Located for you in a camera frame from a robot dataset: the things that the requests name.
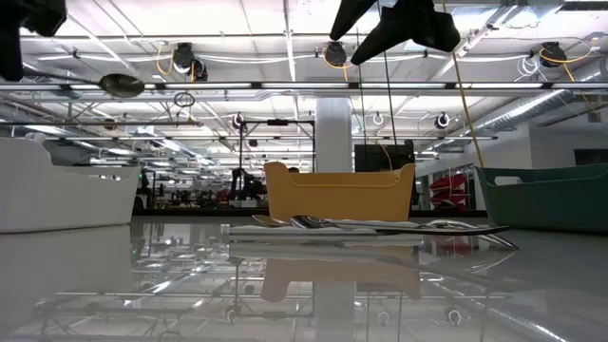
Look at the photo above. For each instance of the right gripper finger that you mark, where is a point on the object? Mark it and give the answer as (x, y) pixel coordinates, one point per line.
(351, 14)
(389, 38)

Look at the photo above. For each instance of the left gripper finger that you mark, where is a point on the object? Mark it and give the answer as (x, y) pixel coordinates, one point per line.
(10, 57)

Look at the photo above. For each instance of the black spoon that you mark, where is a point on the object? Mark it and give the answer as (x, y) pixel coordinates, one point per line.
(121, 85)

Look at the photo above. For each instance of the white building pillar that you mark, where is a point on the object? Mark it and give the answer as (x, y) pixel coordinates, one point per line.
(334, 138)

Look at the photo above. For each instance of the white plastic bin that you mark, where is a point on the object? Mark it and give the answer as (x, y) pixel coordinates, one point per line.
(57, 195)

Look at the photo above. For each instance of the red storage bin rack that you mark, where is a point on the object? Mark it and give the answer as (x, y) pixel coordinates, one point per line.
(449, 183)

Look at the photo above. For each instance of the person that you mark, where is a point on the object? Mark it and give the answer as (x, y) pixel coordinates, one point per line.
(294, 169)

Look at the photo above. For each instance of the orange plastic bin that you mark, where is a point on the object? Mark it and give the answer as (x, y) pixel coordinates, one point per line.
(332, 199)

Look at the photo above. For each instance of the distant black robot arms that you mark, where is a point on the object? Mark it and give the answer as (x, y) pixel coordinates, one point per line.
(237, 183)

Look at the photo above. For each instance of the teal plastic bin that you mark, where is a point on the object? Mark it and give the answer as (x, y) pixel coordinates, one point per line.
(546, 204)

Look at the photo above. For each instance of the black metal station frame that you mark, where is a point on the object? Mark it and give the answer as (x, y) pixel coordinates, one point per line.
(278, 122)

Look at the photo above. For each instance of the long ceiling light rail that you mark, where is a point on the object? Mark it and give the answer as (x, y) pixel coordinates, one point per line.
(214, 86)

